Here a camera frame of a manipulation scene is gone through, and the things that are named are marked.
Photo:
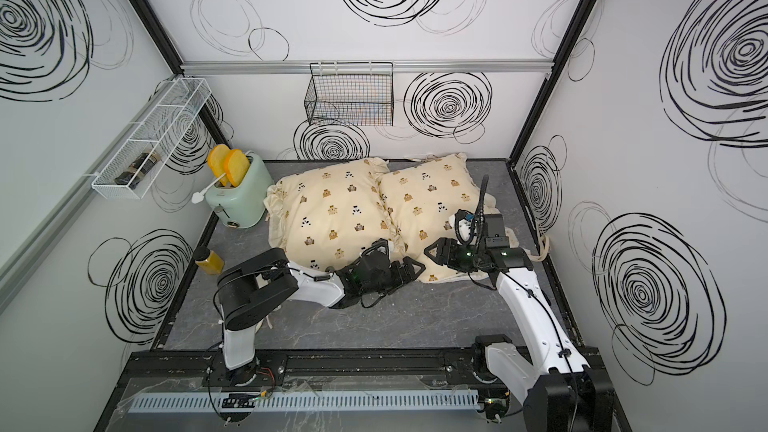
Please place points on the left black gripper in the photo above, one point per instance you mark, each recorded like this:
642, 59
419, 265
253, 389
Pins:
409, 275

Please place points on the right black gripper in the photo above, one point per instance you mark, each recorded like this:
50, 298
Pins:
446, 253

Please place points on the cream bear-print pillow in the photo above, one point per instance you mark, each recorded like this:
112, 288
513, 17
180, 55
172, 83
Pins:
422, 202
326, 217

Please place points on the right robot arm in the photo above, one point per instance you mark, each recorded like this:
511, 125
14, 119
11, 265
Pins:
555, 385

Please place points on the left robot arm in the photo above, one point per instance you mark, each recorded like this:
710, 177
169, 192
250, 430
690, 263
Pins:
247, 293

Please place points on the mint green toaster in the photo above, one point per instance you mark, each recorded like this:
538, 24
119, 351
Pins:
243, 206

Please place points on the yellow juice bottle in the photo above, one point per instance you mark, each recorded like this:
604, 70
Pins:
208, 261

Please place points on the right yellow toast slice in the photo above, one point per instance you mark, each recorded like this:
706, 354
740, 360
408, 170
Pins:
236, 165

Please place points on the yellow toast slice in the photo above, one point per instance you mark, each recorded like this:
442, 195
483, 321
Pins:
236, 165
215, 161

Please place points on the left yellow toast slice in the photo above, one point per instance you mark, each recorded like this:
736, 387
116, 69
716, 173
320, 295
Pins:
215, 161

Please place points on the white spoon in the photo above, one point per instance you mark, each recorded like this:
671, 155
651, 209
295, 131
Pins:
199, 196

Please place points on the dark bottle in shelf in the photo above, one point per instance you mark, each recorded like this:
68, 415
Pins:
137, 170

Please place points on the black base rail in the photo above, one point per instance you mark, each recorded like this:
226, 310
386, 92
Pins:
276, 366

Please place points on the white slotted cable duct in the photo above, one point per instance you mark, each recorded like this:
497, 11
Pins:
307, 401

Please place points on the black wire wall basket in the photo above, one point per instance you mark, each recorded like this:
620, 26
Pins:
356, 93

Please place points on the white wire wall shelf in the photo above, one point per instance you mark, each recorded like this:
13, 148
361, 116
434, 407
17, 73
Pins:
168, 116

